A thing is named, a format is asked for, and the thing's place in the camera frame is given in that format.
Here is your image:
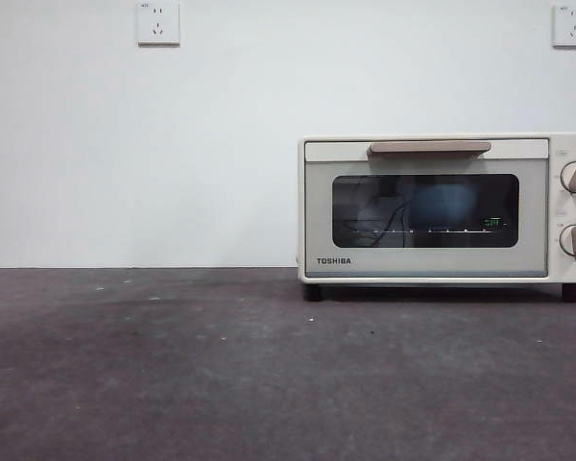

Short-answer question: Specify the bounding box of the oven door with beige handle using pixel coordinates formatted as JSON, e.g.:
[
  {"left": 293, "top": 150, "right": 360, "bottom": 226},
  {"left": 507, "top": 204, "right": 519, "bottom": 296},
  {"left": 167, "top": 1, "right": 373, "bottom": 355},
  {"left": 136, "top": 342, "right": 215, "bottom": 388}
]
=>
[{"left": 303, "top": 137, "right": 551, "bottom": 279}]

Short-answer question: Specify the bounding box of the blue ribbed bowl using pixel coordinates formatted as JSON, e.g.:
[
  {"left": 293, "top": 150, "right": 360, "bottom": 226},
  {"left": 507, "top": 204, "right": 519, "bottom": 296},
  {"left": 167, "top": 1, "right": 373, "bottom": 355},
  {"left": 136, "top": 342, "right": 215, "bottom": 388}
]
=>
[{"left": 407, "top": 184, "right": 484, "bottom": 234}]

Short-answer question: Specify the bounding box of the cream Toshiba toaster oven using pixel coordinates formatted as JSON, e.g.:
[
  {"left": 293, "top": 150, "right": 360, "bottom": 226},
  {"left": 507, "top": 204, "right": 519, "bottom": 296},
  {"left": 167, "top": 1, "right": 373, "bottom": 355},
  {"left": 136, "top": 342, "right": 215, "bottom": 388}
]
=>
[{"left": 296, "top": 133, "right": 576, "bottom": 303}]

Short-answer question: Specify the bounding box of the oven knob with upright pointer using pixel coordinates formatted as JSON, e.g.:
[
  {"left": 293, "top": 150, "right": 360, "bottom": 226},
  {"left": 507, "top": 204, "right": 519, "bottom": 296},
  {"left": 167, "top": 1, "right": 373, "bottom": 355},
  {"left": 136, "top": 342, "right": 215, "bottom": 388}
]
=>
[{"left": 558, "top": 224, "right": 576, "bottom": 256}]

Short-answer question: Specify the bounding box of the metal oven wire rack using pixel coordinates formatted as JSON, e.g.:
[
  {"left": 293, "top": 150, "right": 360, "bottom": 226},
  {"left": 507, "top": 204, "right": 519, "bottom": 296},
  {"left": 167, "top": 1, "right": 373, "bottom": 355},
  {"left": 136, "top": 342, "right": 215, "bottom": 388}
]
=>
[{"left": 349, "top": 225, "right": 492, "bottom": 236}]

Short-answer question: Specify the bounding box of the white wall socket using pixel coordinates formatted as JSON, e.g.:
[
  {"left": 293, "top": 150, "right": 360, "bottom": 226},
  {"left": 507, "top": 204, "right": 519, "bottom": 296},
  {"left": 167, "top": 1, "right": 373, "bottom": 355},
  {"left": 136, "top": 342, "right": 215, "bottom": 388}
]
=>
[
  {"left": 551, "top": 4, "right": 576, "bottom": 49},
  {"left": 136, "top": 1, "right": 181, "bottom": 48}
]

